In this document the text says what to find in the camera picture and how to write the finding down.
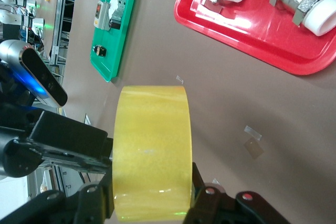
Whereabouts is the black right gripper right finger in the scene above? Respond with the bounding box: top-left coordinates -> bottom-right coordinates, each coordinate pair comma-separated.
183,162 -> 292,224

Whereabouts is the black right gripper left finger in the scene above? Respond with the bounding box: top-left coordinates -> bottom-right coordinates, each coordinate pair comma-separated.
0,173 -> 116,224

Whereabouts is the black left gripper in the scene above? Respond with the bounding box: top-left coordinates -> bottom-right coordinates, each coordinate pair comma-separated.
0,108 -> 116,182

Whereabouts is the yellow tape roll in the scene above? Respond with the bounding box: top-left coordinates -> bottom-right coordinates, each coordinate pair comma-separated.
111,84 -> 194,221

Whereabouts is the brown tape patch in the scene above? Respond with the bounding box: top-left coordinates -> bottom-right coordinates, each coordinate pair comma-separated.
243,138 -> 265,160

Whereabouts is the green plastic tray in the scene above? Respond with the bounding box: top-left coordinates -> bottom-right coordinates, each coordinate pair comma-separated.
90,0 -> 135,83

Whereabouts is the red plastic tray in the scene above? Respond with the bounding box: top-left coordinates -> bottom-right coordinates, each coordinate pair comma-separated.
173,0 -> 336,76

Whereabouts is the white circuit breaker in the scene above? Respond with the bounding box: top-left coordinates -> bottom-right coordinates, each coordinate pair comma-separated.
109,0 -> 126,17

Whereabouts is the grey on-off switch box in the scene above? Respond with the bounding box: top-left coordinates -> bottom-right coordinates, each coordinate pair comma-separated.
93,0 -> 111,30

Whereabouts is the aluminium background frame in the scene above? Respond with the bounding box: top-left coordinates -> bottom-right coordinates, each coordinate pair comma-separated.
51,0 -> 78,66

